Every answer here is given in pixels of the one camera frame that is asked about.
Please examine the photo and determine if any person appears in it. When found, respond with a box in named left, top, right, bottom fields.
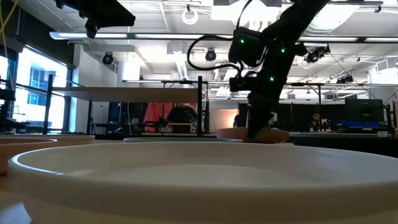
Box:
left=167, top=103, right=198, bottom=133
left=233, top=114, right=249, bottom=129
left=309, top=111, right=332, bottom=132

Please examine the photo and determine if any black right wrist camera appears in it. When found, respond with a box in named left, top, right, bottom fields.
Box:
left=229, top=76, right=259, bottom=93

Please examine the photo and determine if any white ceiling ring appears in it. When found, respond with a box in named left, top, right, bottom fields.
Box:
left=182, top=8, right=199, bottom=26

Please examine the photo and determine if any wooden shelf black metal frame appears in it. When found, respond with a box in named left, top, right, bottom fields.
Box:
left=42, top=74, right=205, bottom=138

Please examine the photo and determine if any light blue plate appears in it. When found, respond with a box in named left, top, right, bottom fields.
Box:
left=123, top=137, right=243, bottom=144

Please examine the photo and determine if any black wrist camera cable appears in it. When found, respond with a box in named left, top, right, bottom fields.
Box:
left=186, top=0, right=253, bottom=72

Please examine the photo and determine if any silver air duct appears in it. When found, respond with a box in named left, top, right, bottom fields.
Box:
left=310, top=0, right=361, bottom=35

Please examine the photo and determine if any black monitor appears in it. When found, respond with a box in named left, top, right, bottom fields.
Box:
left=344, top=98, right=385, bottom=123

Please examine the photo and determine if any blue table cover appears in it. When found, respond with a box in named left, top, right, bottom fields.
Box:
left=334, top=120, right=386, bottom=128

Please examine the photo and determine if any black ceiling camera rig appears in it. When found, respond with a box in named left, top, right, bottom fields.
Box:
left=303, top=45, right=331, bottom=64

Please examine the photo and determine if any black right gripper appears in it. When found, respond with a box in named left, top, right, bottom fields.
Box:
left=247, top=62, right=292, bottom=139

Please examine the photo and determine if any pale pink plate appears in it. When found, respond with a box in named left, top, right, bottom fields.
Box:
left=0, top=138, right=58, bottom=175

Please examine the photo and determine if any red curtain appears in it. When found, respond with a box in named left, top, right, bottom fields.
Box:
left=143, top=102, right=175, bottom=133

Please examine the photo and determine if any ceiling light strip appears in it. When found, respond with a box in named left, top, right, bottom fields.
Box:
left=49, top=31, right=128, bottom=40
left=135, top=33, right=205, bottom=40
left=364, top=37, right=398, bottom=43
left=298, top=37, right=358, bottom=43

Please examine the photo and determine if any yellow cable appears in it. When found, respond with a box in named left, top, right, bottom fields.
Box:
left=0, top=0, right=19, bottom=91

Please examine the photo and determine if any black curtain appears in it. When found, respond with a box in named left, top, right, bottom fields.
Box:
left=276, top=103, right=346, bottom=131

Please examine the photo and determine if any terracotta plate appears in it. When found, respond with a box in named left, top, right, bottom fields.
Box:
left=215, top=127, right=290, bottom=144

